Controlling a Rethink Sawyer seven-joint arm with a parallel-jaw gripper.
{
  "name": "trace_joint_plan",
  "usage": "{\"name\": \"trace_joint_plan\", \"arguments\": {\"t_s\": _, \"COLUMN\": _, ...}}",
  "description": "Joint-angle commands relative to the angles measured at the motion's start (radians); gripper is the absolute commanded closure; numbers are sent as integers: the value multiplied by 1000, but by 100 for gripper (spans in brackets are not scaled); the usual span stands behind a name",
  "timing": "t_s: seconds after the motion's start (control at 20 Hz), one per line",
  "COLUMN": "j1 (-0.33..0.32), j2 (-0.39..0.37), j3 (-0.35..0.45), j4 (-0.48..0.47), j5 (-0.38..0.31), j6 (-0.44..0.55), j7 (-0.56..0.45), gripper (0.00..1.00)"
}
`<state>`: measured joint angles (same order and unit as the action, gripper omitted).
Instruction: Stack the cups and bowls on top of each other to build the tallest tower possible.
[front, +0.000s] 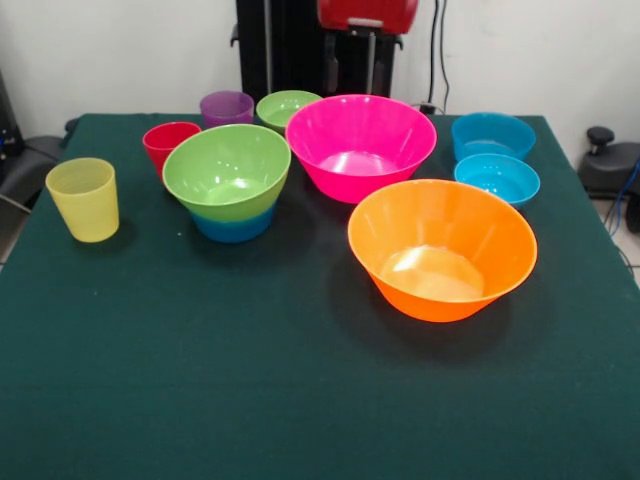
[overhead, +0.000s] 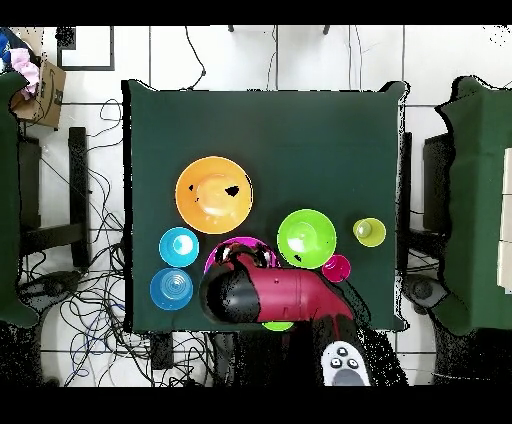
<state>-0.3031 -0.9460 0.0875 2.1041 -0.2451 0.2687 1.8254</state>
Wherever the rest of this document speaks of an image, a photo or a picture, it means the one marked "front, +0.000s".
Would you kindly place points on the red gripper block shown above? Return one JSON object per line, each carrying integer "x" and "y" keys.
{"x": 340, "y": 12}

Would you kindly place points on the pink plastic bowl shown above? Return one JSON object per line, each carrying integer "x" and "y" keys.
{"x": 360, "y": 135}

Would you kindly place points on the purple plastic cup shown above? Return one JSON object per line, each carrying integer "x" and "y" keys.
{"x": 225, "y": 112}

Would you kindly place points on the large green plastic bowl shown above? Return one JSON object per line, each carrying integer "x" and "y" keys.
{"x": 225, "y": 165}

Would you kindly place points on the orange plastic bowl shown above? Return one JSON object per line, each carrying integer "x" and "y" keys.
{"x": 440, "y": 240}

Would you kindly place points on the small green plastic bowl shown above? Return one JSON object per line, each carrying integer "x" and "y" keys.
{"x": 280, "y": 110}

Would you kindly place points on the light blue plastic bowl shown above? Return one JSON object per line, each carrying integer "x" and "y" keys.
{"x": 497, "y": 177}

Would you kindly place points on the red plastic cup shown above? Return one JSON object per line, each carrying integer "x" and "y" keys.
{"x": 160, "y": 145}

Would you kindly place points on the black floor stand base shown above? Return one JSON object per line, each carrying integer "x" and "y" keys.
{"x": 610, "y": 167}
{"x": 30, "y": 165}

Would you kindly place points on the yellow plastic cup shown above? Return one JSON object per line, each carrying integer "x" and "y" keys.
{"x": 85, "y": 205}

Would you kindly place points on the dark green tablecloth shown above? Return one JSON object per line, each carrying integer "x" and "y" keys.
{"x": 200, "y": 375}

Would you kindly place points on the black equipment box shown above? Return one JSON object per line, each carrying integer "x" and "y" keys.
{"x": 9, "y": 125}

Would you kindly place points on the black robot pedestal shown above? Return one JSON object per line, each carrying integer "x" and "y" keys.
{"x": 290, "y": 50}

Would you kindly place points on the black wall plug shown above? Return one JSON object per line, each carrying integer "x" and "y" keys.
{"x": 426, "y": 107}

